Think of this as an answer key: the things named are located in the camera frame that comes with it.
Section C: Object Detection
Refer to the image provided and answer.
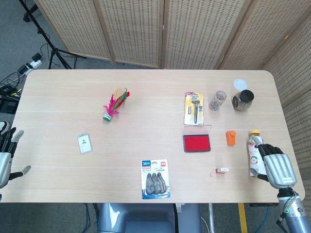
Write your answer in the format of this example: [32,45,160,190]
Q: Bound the white power strip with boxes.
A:
[25,59,43,70]

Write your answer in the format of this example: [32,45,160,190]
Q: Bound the clear ID badge holder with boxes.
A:
[77,133,94,155]

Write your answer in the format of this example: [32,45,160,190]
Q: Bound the metal table leg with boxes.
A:
[208,203,216,233]

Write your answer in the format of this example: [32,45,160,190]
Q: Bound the black floor box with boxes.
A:
[0,95,19,114]

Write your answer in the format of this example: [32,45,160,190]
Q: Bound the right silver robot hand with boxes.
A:
[251,143,298,189]

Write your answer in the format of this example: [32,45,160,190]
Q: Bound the red ink pad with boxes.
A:
[182,124,212,153]

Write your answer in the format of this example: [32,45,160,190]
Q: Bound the black floor cables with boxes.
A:
[0,70,26,96]

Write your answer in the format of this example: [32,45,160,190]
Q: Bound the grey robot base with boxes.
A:
[97,202,202,233]

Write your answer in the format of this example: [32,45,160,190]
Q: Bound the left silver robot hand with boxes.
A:
[0,120,32,189]

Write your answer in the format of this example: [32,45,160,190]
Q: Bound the colourful feather shuttlecock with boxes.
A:
[102,87,131,122]

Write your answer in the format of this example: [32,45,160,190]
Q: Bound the dark jar with black lid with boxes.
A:
[231,89,255,112]

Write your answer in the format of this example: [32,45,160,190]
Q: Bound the small orange box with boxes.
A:
[225,130,237,147]

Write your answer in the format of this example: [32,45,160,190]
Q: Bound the yellow razor blister pack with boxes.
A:
[183,91,204,127]

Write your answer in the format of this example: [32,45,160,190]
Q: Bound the black tripod stand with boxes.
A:
[18,0,86,70]

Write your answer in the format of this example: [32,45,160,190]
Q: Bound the white round lid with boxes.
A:
[233,78,249,91]

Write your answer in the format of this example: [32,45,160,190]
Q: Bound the correction tape blister pack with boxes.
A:
[140,159,171,200]

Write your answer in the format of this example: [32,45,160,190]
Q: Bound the clear plastic jar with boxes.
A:
[209,90,227,112]

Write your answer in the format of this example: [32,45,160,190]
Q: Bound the yellow capped drink bottle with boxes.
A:
[247,129,266,178]

